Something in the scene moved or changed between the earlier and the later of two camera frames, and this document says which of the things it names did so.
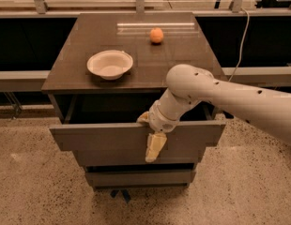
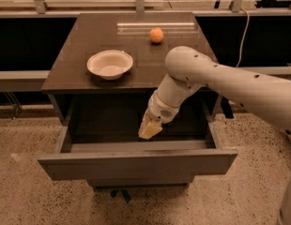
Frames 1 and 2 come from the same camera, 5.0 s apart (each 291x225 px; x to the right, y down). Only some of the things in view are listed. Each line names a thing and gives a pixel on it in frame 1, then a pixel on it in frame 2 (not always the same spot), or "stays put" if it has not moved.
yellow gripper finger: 155,143 → 148,130
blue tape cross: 124,193 stays put
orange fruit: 156,35 stays put
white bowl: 110,64 stays put
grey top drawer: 108,123 → 139,160
